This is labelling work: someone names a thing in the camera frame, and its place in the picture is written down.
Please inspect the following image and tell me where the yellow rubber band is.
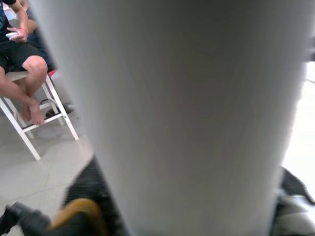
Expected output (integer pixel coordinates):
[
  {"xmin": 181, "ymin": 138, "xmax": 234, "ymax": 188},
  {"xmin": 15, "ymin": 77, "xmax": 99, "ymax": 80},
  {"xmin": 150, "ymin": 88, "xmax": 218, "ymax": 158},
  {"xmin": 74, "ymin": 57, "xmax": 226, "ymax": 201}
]
[{"xmin": 48, "ymin": 198, "xmax": 110, "ymax": 236}]

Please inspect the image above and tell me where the white plastic table leg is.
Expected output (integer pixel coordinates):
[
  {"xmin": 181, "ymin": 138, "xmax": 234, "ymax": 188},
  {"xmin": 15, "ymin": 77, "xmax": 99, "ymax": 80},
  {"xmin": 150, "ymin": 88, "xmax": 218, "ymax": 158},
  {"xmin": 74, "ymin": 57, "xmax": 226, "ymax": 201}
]
[{"xmin": 29, "ymin": 0, "xmax": 315, "ymax": 236}]

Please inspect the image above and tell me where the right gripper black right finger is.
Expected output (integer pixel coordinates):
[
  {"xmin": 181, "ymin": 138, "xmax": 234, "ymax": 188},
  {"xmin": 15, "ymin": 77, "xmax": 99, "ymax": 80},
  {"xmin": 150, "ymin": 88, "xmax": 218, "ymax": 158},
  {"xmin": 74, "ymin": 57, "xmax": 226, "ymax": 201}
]
[{"xmin": 270, "ymin": 167, "xmax": 315, "ymax": 236}]

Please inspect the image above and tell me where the white wooden chair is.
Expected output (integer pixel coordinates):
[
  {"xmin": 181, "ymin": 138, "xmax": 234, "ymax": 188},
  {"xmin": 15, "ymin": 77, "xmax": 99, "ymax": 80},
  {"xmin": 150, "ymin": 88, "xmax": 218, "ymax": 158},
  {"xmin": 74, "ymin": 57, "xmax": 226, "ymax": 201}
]
[{"xmin": 0, "ymin": 70, "xmax": 80, "ymax": 161}]

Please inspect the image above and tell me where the seated person in black shorts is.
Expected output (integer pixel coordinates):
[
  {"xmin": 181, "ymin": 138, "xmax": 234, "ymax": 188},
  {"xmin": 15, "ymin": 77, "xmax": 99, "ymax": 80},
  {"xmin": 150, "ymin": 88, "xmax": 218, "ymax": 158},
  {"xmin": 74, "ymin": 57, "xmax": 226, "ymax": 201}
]
[{"xmin": 0, "ymin": 0, "xmax": 59, "ymax": 126}]

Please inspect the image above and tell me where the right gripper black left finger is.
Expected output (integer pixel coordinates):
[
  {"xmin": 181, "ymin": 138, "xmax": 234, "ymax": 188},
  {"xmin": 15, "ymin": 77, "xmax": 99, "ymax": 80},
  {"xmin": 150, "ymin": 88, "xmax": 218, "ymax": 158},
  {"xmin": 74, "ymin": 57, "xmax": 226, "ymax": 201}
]
[{"xmin": 53, "ymin": 157, "xmax": 132, "ymax": 236}]

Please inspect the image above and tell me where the black flip-flop sandal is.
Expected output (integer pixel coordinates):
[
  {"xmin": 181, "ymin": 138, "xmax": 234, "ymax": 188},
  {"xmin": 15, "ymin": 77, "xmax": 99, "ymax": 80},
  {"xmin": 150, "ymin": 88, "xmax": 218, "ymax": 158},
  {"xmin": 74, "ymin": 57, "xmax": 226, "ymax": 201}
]
[{"xmin": 39, "ymin": 97, "xmax": 76, "ymax": 118}]

